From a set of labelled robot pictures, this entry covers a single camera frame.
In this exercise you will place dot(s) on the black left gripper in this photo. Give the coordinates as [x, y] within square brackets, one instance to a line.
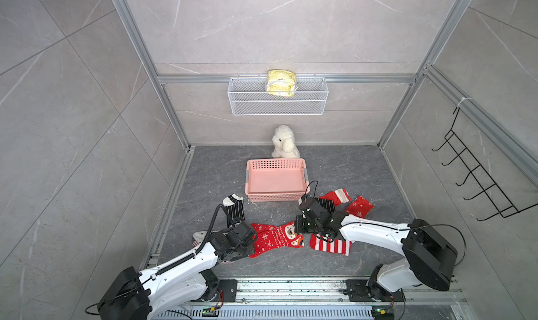
[251, 246]

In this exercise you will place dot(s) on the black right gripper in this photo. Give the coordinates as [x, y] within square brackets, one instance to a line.
[298, 224]

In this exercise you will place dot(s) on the red white striped sock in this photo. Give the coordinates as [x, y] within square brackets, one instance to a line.
[334, 247]

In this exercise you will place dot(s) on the red snowflake bear sock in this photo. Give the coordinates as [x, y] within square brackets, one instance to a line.
[270, 237]

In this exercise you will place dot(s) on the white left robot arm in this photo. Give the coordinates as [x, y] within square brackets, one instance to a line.
[188, 277]

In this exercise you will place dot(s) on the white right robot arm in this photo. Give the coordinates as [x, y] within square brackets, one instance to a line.
[428, 258]

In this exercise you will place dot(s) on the red plain sock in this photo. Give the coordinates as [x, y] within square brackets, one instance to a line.
[338, 197]

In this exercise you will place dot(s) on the black white striped sock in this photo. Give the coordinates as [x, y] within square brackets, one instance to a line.
[234, 207]

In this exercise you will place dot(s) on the pink plastic basket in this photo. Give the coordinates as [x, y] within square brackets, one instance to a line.
[276, 180]

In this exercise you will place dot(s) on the white plush toy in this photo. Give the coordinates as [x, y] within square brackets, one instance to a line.
[284, 143]

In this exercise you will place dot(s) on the yellow packet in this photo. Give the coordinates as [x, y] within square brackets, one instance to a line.
[281, 83]

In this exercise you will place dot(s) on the metal base rail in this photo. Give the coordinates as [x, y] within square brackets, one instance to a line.
[321, 298]

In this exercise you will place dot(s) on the white wire wall basket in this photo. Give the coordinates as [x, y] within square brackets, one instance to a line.
[249, 96]

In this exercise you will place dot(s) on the black wall hook rack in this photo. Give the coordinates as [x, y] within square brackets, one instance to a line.
[503, 206]

